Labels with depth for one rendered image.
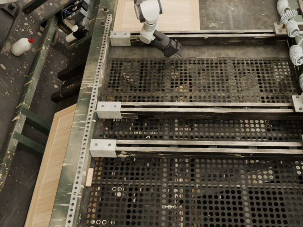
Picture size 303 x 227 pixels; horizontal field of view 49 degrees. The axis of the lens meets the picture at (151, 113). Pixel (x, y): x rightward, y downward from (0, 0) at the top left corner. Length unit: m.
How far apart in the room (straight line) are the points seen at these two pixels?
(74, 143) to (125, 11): 1.08
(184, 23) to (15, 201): 1.63
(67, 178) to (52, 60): 1.65
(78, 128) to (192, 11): 1.14
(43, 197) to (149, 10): 1.23
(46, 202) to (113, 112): 0.69
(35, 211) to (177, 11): 1.56
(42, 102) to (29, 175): 0.61
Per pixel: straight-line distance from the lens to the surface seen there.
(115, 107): 1.75
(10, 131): 2.37
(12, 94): 2.67
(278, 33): 2.14
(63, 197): 1.59
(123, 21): 2.32
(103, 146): 1.63
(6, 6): 2.73
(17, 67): 2.80
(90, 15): 2.43
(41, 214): 2.08
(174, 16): 2.33
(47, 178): 2.18
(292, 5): 2.38
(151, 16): 1.65
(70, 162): 1.65
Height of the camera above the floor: 2.02
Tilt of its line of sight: 30 degrees down
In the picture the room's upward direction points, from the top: 69 degrees clockwise
